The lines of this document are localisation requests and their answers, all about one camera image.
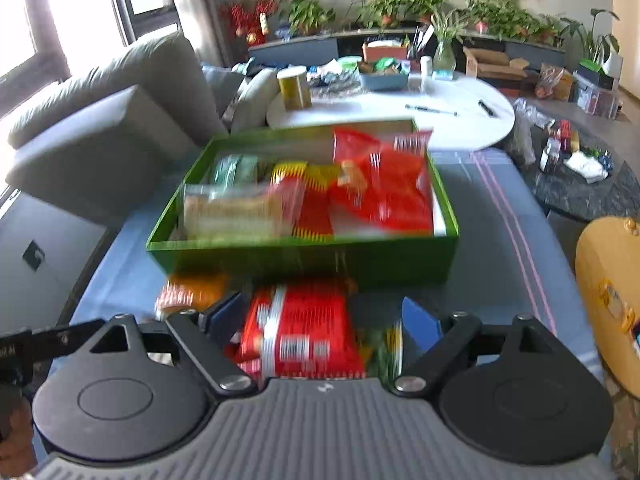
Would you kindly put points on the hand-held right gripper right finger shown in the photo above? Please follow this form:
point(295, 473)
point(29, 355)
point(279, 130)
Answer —
point(420, 320)

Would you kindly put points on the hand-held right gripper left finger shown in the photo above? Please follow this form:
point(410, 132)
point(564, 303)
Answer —
point(222, 317)

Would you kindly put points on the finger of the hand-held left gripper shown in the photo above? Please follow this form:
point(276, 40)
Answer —
point(65, 340)

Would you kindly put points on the red white-label snack packet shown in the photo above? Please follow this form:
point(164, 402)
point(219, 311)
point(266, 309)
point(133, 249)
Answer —
point(305, 330)

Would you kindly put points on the green cardboard box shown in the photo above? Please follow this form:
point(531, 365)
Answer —
point(300, 265)

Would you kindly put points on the bread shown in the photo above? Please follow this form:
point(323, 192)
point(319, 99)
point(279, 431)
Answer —
point(235, 212)

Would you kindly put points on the red translucent snack packet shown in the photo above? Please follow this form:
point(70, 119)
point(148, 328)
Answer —
point(400, 195)

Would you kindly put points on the green snack packet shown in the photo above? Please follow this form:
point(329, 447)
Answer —
point(240, 167)

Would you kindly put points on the yellow wooden side table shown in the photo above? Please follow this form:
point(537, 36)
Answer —
point(605, 255)

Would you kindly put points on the white round table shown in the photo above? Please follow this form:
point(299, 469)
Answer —
point(450, 125)

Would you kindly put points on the small yellow packet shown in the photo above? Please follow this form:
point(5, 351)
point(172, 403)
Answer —
point(617, 305)

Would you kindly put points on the small glass jar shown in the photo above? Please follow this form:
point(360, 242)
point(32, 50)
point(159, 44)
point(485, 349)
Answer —
point(549, 157)

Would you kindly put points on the grey sofa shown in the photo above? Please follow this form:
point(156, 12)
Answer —
point(100, 135)

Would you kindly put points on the dark marble round table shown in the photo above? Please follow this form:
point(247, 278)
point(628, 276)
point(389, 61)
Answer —
point(590, 197)

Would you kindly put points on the black pen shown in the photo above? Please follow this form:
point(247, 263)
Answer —
point(430, 109)

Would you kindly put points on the clear plastic bag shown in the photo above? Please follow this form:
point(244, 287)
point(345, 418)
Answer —
point(525, 130)

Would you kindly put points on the beige cushion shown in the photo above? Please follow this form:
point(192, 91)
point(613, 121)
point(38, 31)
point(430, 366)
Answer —
point(255, 100)

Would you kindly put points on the black marker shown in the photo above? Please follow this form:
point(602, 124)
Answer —
point(486, 108)

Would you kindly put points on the white tissue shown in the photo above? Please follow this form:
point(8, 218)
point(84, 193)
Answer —
point(585, 167)

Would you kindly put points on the small red box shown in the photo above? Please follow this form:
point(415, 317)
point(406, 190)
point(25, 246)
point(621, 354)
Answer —
point(565, 135)

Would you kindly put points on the yellow tin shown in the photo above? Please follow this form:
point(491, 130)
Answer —
point(294, 90)

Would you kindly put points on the blue basket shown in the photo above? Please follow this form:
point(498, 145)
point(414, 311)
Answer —
point(382, 81)

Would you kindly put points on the small white bottle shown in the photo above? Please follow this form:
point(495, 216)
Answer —
point(426, 66)

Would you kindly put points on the open cardboard box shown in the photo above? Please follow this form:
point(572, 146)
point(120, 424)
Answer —
point(492, 65)

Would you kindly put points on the green lidded container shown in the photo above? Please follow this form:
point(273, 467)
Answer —
point(350, 64)

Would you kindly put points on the spider plant in glass vase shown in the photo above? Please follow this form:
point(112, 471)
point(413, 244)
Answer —
point(445, 52)

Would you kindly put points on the orange box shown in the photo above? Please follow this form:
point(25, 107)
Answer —
point(385, 52)

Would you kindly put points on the grey television cabinet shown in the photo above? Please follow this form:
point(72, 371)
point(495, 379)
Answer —
point(300, 50)

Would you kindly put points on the clear storage box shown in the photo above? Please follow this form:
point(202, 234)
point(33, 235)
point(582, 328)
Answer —
point(597, 100)

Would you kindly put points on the green black box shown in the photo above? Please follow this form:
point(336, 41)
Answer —
point(595, 72)

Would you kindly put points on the red flower decoration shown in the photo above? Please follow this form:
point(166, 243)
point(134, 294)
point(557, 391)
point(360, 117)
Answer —
point(250, 15)

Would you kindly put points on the potted green plant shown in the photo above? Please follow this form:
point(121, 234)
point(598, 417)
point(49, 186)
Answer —
point(505, 20)
point(395, 7)
point(307, 15)

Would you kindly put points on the white air purifier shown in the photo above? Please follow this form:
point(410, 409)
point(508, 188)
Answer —
point(614, 65)

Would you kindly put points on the large-leaf potted plant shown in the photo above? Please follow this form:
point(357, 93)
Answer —
point(592, 35)

